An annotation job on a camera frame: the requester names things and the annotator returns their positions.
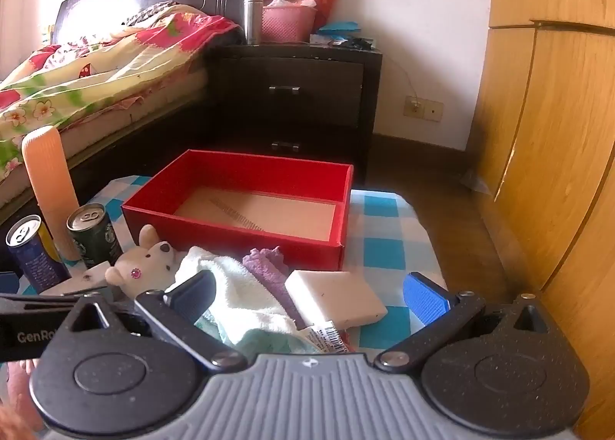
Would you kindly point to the barcode labelled packet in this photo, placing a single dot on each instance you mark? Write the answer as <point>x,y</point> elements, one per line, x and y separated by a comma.
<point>326,339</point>

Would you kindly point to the white and green towel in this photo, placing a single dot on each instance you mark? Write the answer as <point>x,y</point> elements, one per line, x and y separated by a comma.
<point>240,296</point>

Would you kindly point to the dark green can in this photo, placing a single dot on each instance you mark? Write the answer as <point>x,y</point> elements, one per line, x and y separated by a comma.
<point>96,240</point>

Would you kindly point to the cream plush pig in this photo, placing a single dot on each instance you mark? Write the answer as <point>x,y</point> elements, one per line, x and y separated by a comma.
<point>139,267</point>

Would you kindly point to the person's left hand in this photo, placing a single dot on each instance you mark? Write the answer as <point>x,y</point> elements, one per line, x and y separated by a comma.
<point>17,387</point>

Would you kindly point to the floral quilt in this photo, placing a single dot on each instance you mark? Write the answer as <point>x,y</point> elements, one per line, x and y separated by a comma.
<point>96,65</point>

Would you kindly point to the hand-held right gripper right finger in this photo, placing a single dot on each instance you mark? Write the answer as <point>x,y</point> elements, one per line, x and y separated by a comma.
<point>425,298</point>

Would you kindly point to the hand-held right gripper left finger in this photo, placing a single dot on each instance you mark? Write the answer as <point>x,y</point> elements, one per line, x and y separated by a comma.
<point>192,295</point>

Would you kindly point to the small black item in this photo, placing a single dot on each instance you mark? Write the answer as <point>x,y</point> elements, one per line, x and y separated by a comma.
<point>359,42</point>

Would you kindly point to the dark nightstand drawer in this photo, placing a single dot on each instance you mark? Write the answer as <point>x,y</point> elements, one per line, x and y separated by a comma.
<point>317,84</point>
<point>326,137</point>

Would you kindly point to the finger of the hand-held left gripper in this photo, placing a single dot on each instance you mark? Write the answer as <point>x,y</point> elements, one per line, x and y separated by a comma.
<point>29,301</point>

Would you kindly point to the orange ribbed vase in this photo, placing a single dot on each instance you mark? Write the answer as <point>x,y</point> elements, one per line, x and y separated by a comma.
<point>48,180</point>

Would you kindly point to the blue checkered tablecloth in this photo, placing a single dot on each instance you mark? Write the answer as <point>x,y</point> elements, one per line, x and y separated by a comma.
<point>379,214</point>

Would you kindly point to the beige wall outlet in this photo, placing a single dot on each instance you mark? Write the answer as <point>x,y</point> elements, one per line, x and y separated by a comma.
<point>423,108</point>

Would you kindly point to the white sponge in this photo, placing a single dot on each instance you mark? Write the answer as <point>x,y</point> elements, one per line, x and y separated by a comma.
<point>336,298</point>

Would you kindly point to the blue and yellow can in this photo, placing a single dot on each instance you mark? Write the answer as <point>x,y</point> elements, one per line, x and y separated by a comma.
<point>36,262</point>

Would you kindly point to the white paper scrap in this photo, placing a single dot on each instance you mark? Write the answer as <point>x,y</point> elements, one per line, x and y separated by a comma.
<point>478,183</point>

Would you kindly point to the blue packet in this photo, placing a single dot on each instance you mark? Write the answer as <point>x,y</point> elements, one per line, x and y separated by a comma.
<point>338,28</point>

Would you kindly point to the pink mattress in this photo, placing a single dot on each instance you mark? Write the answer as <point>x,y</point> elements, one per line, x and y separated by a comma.
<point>158,99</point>

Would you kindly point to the steel thermos bottle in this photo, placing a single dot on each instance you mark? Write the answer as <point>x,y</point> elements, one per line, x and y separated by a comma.
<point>252,19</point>

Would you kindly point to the dark wooden nightstand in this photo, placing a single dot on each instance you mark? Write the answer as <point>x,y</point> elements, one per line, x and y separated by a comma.
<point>230,84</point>

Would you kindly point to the pink plastic basket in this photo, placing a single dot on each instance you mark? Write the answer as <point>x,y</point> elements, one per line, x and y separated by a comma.
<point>288,24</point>

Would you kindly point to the purple cloth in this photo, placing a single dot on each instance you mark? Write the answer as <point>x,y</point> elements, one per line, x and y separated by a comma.
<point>271,272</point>

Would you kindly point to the red cardboard box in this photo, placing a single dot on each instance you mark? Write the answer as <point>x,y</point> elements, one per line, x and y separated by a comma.
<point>230,228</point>

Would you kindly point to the wooden wardrobe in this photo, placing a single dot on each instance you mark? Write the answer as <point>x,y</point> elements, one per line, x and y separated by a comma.
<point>552,132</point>

